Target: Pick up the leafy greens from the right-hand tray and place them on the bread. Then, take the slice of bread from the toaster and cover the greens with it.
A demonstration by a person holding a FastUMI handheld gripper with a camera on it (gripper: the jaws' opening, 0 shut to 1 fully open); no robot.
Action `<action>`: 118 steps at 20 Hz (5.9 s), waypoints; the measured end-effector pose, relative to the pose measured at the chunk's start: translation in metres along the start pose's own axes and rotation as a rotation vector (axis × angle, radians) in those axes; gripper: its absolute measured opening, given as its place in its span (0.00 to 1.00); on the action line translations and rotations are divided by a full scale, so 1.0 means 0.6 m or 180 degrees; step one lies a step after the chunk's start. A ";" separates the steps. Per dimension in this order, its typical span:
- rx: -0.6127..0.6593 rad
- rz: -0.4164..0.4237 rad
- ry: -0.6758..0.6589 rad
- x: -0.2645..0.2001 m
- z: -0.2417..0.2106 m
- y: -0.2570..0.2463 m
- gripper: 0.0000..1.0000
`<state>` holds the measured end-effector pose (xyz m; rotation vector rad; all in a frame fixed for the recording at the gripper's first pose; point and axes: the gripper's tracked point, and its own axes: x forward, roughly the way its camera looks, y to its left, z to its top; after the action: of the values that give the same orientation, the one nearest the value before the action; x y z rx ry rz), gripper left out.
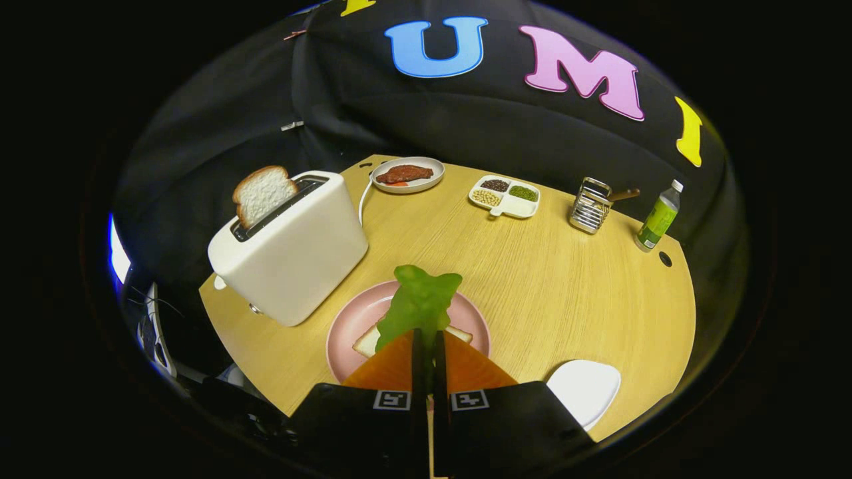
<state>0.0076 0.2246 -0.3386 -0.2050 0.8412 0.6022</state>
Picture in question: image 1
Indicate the white cloth clip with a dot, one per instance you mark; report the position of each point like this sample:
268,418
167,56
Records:
291,125

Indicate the toasted bread slice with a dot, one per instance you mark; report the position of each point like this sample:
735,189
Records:
263,194

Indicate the white divided bean dish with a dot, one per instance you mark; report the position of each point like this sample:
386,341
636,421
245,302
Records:
519,206

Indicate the brown meat piece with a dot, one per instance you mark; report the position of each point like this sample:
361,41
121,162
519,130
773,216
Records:
406,174

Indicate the white square plate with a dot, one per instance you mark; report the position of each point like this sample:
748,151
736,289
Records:
582,392

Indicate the white bread slice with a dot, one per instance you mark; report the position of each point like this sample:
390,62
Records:
366,344

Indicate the white toaster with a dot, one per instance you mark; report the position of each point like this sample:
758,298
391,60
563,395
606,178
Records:
299,259

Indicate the pink round plate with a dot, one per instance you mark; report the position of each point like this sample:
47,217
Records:
356,316

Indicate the black backdrop cloth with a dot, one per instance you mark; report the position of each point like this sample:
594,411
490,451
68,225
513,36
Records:
466,120

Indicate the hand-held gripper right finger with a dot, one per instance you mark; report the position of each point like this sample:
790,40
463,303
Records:
440,372

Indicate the white round plate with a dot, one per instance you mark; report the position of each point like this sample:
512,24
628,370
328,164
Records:
426,183

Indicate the green lettuce leaf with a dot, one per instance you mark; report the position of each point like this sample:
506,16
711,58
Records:
419,303

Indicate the green label bottle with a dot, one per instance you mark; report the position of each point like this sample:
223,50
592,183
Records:
657,219

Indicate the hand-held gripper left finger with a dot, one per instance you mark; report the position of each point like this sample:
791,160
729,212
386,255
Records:
418,372

